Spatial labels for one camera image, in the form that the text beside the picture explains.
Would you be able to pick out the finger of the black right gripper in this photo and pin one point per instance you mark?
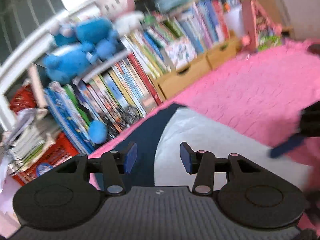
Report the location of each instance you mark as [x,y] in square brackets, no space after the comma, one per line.
[308,127]

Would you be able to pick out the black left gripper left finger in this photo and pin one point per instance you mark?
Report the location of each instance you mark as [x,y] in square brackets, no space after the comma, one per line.
[112,165]

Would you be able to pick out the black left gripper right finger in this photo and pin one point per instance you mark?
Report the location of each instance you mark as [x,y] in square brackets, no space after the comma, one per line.
[205,165]

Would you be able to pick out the navy white zip jacket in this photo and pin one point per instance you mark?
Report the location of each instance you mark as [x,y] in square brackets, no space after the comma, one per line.
[158,140]

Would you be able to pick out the miniature bicycle model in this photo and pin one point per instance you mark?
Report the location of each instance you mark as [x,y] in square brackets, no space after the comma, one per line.
[122,118]

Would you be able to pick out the pink embossed blanket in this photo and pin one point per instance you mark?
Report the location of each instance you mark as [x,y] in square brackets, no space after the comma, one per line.
[260,96]

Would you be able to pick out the row of colourful books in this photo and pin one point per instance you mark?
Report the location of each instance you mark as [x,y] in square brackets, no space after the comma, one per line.
[82,106]

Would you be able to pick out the stack of papers and books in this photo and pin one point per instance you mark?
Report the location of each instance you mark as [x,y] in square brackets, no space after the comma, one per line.
[34,133]

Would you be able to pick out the wooden drawer organizer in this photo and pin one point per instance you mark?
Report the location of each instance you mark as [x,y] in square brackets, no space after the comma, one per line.
[172,83]

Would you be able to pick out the red plastic crate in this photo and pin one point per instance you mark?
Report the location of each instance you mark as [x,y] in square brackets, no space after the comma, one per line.
[61,151]

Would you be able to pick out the pocket label printer box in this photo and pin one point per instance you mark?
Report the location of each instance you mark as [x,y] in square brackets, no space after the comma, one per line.
[180,52]

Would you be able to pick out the blue Doraemon plush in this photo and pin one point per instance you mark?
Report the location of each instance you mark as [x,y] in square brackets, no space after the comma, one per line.
[81,45]

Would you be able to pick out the pink white bunny plush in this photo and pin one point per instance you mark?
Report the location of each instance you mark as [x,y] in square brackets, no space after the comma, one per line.
[122,14]

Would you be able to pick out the pink toy abacus frame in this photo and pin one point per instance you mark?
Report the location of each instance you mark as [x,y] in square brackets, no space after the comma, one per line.
[261,33]

